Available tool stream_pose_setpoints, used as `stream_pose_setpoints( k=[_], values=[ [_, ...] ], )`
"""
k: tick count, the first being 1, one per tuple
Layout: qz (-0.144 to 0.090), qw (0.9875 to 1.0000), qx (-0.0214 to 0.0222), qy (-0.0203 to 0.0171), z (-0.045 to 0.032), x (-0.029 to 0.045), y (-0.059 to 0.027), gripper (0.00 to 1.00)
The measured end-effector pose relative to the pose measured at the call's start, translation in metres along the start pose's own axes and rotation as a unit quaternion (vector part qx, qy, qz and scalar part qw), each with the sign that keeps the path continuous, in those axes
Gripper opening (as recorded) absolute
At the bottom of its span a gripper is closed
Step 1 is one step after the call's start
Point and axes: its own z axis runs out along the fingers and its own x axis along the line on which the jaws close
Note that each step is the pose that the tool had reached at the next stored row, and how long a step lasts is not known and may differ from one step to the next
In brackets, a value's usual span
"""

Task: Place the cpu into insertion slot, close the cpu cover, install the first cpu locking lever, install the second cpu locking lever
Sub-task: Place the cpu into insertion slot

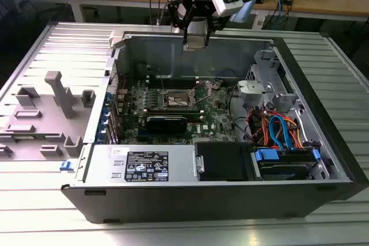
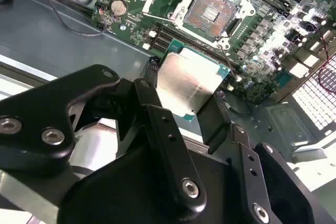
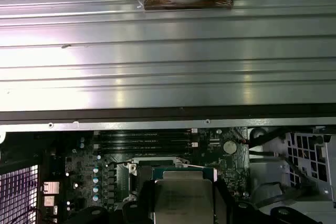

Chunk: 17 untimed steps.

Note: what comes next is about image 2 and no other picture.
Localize silver CPU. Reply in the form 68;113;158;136
154;39;232;123

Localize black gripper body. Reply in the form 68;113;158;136
57;142;245;224

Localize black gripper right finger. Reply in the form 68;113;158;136
196;94;317;224

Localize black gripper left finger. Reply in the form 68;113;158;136
0;56;208;214

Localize metal locking lever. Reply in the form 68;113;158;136
220;47;236;74

